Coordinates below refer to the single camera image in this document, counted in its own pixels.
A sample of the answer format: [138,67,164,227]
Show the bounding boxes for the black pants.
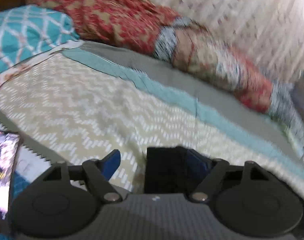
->
[144,146,203,195]

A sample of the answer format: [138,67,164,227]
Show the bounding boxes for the patterned bedsheet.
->
[0,39,304,240]

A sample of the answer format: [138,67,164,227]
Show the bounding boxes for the smartphone with lit screen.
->
[0,131,20,220]

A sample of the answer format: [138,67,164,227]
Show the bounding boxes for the red floral rolled quilt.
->
[26,0,273,113]

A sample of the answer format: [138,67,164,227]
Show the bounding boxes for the teal lattice pillow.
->
[0,5,80,74]

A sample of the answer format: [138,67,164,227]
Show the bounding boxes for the pink floral curtain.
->
[151,0,304,82]

